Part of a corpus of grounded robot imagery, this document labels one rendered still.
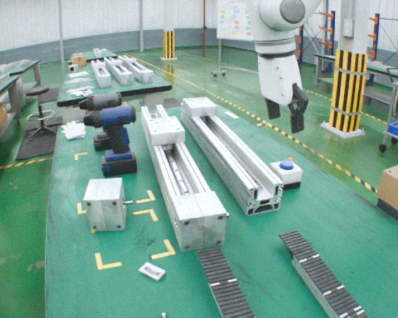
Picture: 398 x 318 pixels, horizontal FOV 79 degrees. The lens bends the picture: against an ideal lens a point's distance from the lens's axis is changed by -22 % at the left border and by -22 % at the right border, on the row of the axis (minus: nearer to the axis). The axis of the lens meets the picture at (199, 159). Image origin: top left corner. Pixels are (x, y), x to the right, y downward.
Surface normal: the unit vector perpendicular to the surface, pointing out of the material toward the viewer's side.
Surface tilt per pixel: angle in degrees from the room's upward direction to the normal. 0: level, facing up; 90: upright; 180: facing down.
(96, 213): 90
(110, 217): 90
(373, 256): 0
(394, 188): 90
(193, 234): 90
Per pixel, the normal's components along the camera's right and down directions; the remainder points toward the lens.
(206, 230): 0.26, 0.42
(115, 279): 0.00, -0.90
